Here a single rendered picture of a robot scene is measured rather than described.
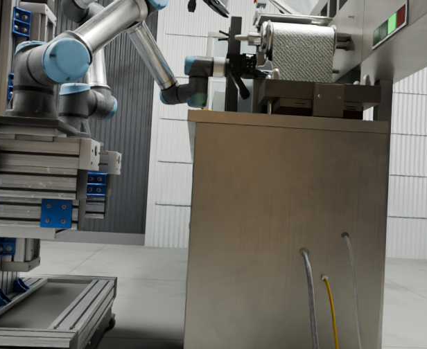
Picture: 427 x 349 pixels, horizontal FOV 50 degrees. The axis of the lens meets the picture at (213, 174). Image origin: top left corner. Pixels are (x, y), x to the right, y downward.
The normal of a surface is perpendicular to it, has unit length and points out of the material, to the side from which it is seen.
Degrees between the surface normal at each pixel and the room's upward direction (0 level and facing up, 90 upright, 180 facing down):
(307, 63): 90
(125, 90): 90
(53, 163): 90
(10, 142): 90
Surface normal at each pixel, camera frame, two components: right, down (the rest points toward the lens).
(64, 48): 0.69, 0.13
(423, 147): 0.07, -0.03
